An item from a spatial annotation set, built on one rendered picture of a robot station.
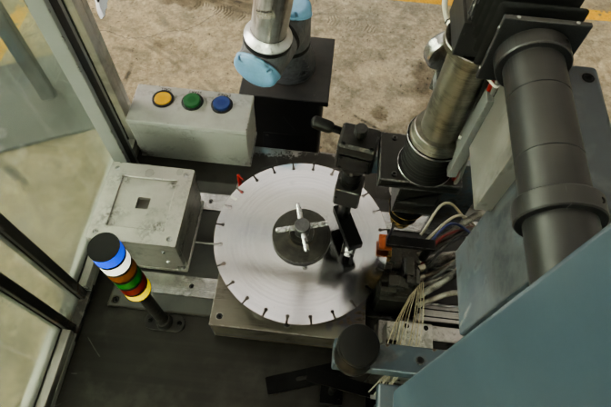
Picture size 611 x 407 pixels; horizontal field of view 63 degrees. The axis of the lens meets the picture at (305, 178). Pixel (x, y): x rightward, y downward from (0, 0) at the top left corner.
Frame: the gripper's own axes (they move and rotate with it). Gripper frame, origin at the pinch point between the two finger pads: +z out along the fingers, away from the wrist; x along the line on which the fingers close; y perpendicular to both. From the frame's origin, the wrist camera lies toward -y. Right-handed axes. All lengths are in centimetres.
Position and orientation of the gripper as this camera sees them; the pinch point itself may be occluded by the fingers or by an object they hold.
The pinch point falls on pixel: (130, 10)
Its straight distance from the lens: 144.8
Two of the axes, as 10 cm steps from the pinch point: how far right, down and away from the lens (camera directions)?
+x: -8.4, 4.6, -3.0
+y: -5.5, -7.3, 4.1
